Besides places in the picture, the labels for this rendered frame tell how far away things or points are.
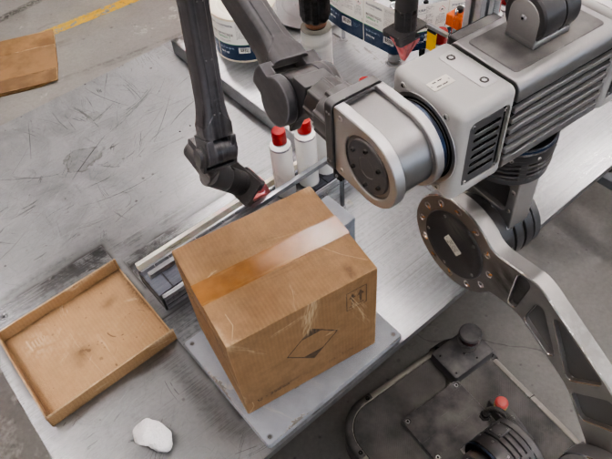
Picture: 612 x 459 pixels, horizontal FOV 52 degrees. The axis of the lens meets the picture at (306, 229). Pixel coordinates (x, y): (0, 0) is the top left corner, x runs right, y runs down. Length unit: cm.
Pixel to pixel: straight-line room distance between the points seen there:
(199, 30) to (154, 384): 72
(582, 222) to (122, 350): 195
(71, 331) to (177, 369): 27
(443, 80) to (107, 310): 97
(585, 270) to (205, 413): 172
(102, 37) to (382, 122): 326
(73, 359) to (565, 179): 125
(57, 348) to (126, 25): 278
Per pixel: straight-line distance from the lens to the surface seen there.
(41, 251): 171
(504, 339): 239
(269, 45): 98
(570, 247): 270
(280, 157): 146
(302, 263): 114
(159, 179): 176
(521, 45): 91
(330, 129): 85
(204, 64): 124
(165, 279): 147
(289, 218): 121
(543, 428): 201
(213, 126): 128
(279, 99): 94
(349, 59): 197
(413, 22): 167
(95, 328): 151
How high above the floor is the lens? 204
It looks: 51 degrees down
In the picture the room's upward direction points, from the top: 6 degrees counter-clockwise
